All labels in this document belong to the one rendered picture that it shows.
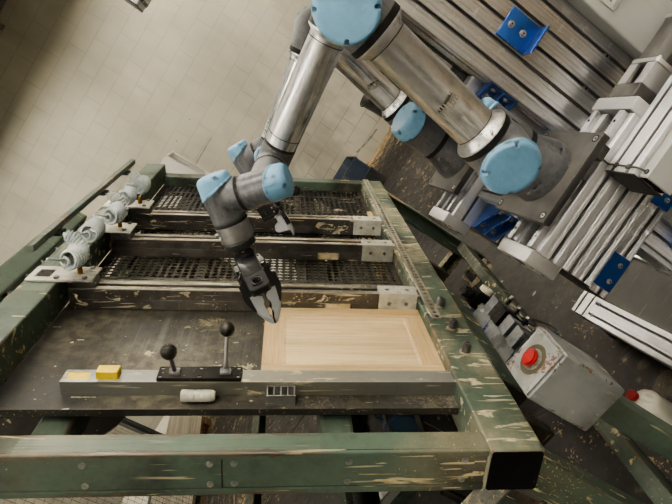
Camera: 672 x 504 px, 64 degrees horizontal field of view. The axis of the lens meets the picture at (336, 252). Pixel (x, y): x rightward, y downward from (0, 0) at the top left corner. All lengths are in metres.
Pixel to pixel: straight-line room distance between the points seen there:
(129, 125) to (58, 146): 0.82
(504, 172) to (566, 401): 0.48
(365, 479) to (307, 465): 0.13
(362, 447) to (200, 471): 0.33
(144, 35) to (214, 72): 0.84
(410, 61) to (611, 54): 0.68
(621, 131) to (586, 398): 0.57
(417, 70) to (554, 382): 0.65
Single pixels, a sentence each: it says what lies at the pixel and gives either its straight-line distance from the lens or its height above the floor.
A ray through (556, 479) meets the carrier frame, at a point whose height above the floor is 0.72.
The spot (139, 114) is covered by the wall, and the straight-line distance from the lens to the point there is 6.82.
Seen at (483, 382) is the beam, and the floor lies 0.85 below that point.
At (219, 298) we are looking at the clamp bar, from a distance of 1.73.
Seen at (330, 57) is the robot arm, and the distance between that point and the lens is 1.15.
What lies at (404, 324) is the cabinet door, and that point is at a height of 0.94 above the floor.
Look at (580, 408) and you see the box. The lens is 1.25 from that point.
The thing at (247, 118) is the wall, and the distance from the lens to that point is 6.74.
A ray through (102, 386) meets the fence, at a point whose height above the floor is 1.63.
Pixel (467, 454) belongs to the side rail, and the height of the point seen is 0.94.
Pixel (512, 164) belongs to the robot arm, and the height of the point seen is 1.21.
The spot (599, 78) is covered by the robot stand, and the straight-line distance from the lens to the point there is 1.55.
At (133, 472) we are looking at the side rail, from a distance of 1.22.
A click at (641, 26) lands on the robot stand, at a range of 1.56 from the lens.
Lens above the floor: 1.68
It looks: 16 degrees down
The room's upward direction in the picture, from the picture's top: 59 degrees counter-clockwise
